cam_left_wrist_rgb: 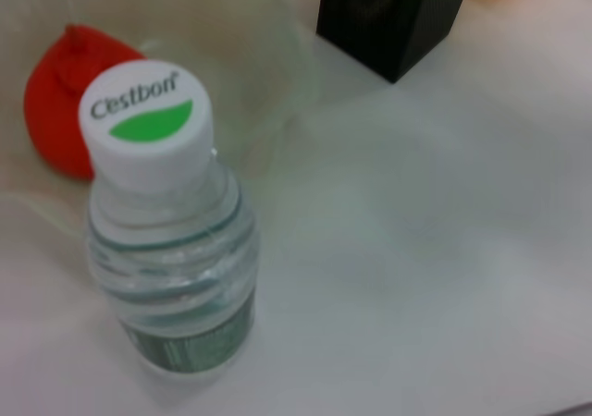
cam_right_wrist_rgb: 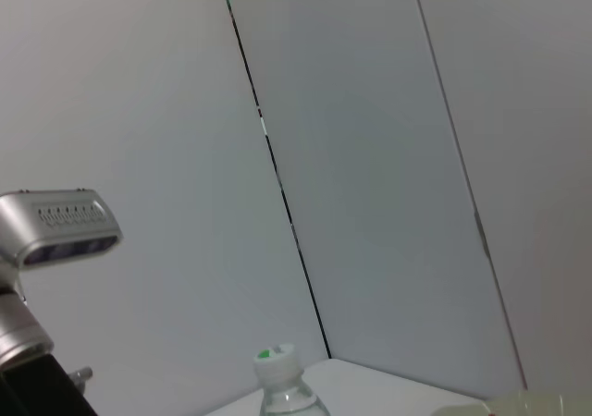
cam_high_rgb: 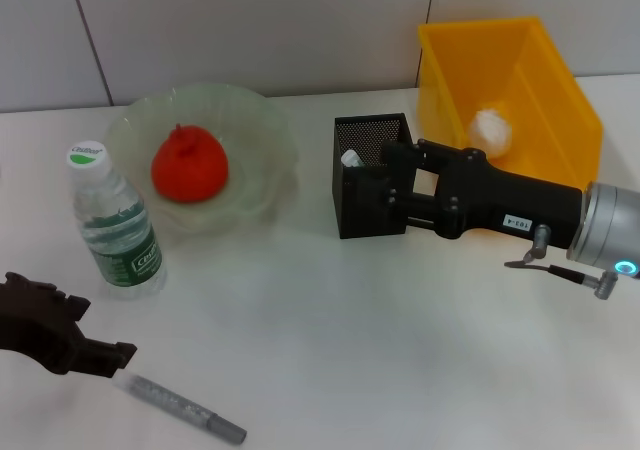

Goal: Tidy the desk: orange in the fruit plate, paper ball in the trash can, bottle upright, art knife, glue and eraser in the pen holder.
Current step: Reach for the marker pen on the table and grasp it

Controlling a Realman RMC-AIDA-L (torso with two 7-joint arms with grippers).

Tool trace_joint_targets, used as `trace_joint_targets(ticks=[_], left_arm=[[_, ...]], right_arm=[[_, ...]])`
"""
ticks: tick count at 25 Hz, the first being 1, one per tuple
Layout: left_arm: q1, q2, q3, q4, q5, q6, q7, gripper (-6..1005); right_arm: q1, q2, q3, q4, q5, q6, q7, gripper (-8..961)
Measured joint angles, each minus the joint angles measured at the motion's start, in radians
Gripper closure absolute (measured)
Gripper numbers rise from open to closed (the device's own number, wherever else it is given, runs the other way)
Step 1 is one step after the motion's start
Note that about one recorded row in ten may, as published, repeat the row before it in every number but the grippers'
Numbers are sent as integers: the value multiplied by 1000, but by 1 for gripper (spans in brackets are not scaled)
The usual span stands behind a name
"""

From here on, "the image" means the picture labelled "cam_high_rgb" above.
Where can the black mesh pen holder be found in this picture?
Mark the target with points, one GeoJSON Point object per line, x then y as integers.
{"type": "Point", "coordinates": [365, 220]}

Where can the yellow plastic bin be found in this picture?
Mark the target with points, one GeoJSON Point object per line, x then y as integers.
{"type": "Point", "coordinates": [450, 70]}

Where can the pale green glass fruit plate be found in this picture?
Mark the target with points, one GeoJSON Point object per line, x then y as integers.
{"type": "Point", "coordinates": [255, 135]}

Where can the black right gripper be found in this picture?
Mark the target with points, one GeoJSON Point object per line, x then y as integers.
{"type": "Point", "coordinates": [500, 200]}

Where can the green utility knife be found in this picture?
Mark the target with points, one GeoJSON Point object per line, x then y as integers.
{"type": "Point", "coordinates": [351, 159]}

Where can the clear green-label water bottle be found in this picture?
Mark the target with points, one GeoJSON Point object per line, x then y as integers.
{"type": "Point", "coordinates": [120, 240]}

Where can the white paper ball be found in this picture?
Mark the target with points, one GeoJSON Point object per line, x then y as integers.
{"type": "Point", "coordinates": [492, 127]}

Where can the grey marker pen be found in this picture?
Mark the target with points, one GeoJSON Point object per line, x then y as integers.
{"type": "Point", "coordinates": [175, 402]}

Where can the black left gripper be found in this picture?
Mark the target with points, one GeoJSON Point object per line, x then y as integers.
{"type": "Point", "coordinates": [35, 320]}

